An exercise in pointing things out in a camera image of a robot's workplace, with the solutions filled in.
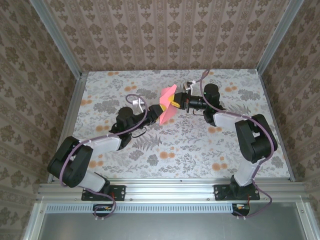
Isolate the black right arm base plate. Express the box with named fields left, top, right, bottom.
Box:
left=214, top=184, right=261, bottom=202

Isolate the slotted grey cable duct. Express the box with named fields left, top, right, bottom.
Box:
left=46, top=202, right=236, bottom=214

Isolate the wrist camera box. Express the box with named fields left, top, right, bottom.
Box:
left=131, top=98, right=146, bottom=113
left=183, top=80, right=196, bottom=93

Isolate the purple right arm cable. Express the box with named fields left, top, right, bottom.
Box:
left=196, top=69, right=273, bottom=221

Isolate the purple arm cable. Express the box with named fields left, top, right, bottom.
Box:
left=60, top=93, right=148, bottom=222
left=196, top=69, right=273, bottom=221

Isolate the grey metal panel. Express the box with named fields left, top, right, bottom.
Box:
left=23, top=202, right=316, bottom=240

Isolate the pink paper sheet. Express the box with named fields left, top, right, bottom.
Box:
left=158, top=84, right=179, bottom=125

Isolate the aluminium frame side rail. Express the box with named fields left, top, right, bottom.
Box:
left=256, top=69, right=297, bottom=183
left=46, top=71, right=89, bottom=184

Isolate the aluminium frame post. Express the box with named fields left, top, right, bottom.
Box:
left=31, top=0, right=83, bottom=80
left=256, top=0, right=306, bottom=75

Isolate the aluminium frame cross rail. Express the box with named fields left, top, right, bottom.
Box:
left=36, top=181, right=310, bottom=202

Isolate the floral patterned table cover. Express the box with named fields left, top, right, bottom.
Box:
left=61, top=69, right=292, bottom=181

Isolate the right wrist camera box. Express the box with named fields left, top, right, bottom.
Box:
left=183, top=80, right=196, bottom=93

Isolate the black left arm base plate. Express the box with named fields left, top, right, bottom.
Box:
left=81, top=184, right=126, bottom=201

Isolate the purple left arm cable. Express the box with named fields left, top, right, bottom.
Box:
left=60, top=93, right=148, bottom=222

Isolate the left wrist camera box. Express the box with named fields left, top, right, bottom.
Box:
left=131, top=98, right=146, bottom=113

